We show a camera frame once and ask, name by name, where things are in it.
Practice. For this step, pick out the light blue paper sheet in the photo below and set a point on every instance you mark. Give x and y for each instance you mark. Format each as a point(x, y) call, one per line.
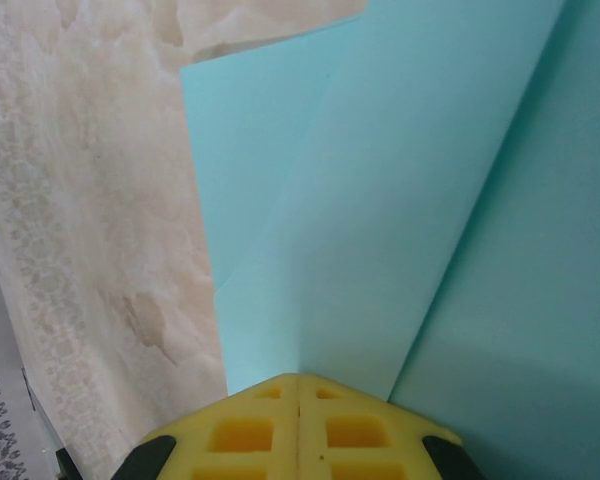
point(380, 200)

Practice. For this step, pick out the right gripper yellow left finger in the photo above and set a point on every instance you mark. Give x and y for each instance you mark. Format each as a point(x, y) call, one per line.
point(240, 440)

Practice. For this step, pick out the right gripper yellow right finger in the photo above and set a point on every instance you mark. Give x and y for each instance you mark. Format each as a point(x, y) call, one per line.
point(360, 440)

